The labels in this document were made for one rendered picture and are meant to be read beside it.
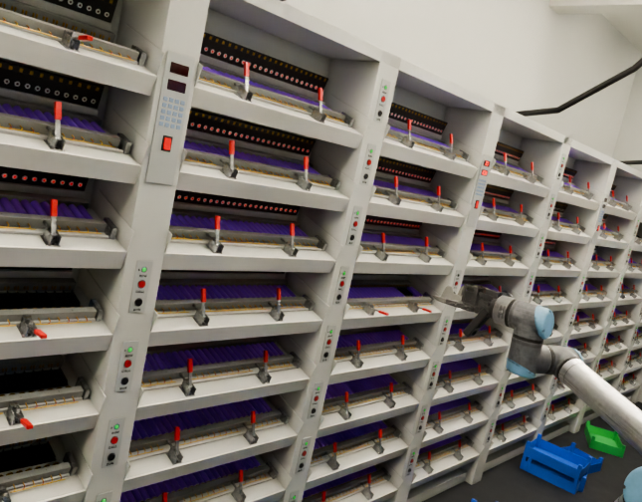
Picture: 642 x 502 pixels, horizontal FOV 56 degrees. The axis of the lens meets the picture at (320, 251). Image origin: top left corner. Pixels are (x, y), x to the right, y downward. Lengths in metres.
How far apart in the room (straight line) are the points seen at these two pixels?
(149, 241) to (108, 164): 0.20
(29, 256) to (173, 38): 0.54
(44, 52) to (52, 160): 0.20
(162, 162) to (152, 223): 0.14
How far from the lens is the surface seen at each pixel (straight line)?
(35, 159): 1.29
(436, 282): 2.47
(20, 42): 1.26
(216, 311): 1.66
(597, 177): 3.72
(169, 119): 1.39
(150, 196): 1.40
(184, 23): 1.41
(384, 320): 2.16
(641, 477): 1.59
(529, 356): 1.94
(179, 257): 1.48
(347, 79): 1.92
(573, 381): 1.96
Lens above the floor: 1.40
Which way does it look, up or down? 8 degrees down
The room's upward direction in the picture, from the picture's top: 12 degrees clockwise
